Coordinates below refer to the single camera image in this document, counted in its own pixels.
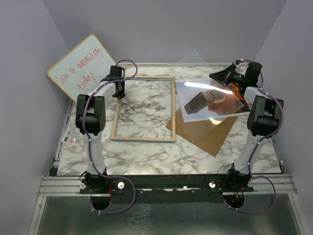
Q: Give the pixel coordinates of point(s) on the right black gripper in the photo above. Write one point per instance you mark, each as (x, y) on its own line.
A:
(225, 76)

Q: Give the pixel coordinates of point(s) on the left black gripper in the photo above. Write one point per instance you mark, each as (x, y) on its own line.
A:
(122, 94)

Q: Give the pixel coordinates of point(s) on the blue wooden photo frame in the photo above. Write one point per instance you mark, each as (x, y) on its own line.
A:
(147, 112)

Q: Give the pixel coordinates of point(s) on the hot air balloon photo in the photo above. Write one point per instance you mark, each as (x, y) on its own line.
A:
(206, 98)

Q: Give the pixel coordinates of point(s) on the clear acrylic sheet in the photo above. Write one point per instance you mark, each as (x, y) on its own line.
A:
(199, 70)

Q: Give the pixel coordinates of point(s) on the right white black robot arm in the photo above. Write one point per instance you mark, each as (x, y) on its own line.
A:
(265, 119)

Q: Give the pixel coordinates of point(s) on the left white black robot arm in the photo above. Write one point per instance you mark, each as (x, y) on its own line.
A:
(91, 118)

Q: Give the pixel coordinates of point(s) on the small whiteboard with red writing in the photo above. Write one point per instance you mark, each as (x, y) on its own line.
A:
(81, 70)

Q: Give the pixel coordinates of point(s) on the brown cardboard backing board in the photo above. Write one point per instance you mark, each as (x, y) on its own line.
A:
(208, 135)

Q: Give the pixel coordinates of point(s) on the plastic bag with hardware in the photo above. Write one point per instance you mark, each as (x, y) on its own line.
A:
(71, 134)

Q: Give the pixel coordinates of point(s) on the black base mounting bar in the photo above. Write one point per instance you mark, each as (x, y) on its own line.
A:
(158, 189)

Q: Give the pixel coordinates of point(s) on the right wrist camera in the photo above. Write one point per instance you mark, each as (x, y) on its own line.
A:
(241, 63)

